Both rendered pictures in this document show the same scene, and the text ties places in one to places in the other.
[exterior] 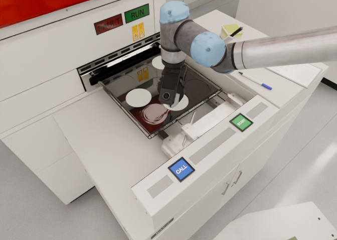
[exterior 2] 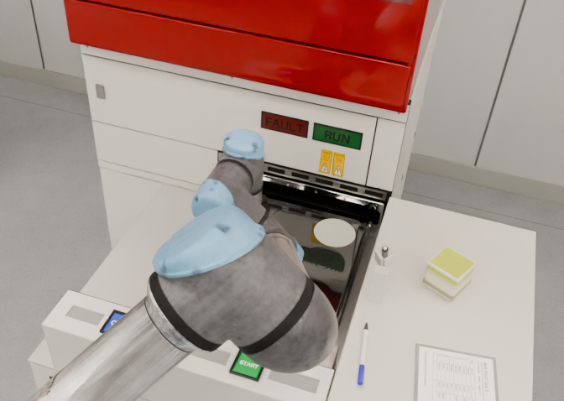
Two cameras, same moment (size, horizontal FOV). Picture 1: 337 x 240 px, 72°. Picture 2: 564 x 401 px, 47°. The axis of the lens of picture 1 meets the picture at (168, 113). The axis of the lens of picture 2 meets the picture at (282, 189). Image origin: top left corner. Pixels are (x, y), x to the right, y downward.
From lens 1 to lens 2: 0.94 m
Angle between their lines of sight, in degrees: 40
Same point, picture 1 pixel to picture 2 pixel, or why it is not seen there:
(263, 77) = (385, 365)
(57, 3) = (211, 65)
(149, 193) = (70, 309)
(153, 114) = not seen: hidden behind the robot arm
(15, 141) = (111, 183)
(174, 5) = (243, 137)
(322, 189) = not seen: outside the picture
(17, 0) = (170, 42)
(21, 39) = (169, 79)
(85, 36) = (244, 119)
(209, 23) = (475, 238)
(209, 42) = (202, 192)
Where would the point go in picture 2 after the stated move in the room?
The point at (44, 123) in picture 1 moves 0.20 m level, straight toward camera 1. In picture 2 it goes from (150, 187) to (117, 233)
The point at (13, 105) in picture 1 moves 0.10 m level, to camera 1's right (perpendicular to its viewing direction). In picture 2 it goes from (129, 140) to (144, 159)
